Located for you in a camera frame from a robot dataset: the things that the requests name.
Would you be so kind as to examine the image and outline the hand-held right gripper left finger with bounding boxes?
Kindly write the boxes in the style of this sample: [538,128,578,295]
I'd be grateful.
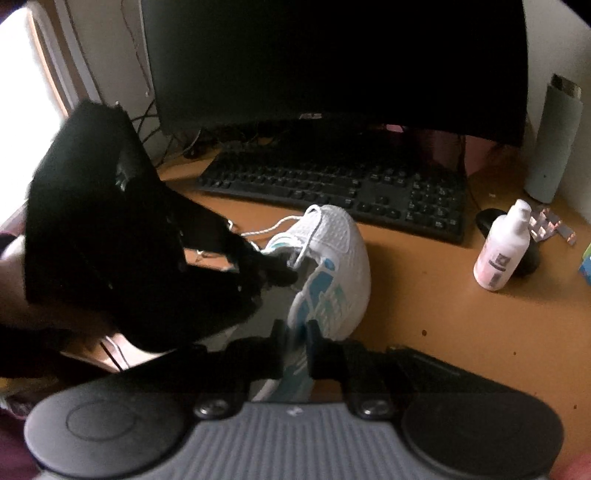
[115,319,287,419]

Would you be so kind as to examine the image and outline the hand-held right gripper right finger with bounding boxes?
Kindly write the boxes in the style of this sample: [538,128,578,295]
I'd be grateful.
[308,320,467,421]

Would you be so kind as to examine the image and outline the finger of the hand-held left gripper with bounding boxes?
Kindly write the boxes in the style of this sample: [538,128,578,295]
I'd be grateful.
[184,198,299,288]
[184,269,265,320]

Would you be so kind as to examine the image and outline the white shoelace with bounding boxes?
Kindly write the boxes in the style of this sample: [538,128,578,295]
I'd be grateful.
[228,208,324,271]

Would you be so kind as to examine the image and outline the white mesh sneaker blue stripes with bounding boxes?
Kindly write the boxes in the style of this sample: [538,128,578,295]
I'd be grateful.
[252,204,372,402]

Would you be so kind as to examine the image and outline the black keyboard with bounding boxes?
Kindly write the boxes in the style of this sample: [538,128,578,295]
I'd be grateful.
[196,150,467,244]

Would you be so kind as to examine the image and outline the black computer monitor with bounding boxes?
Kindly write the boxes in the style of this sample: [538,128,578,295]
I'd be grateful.
[140,0,529,148]

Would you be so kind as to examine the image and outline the white spray bottle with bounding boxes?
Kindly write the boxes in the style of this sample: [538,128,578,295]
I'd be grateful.
[473,199,533,292]

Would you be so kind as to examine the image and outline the black computer mouse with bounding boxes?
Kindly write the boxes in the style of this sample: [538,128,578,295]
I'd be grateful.
[475,209,541,278]

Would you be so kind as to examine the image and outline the person's maroon clothing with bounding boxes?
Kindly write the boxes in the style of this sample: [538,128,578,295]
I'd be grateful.
[0,401,40,480]

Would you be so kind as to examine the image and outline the silver blister pill pack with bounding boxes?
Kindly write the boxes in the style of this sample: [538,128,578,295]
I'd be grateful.
[531,207,578,246]

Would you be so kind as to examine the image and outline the grey thermos bottle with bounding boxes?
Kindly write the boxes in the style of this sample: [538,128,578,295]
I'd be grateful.
[523,74,581,204]

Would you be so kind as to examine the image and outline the black cable bundle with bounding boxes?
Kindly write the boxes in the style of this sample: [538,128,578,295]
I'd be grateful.
[129,99,204,162]

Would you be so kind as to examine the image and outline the wooden window frame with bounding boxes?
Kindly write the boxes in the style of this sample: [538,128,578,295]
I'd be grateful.
[25,4,100,121]

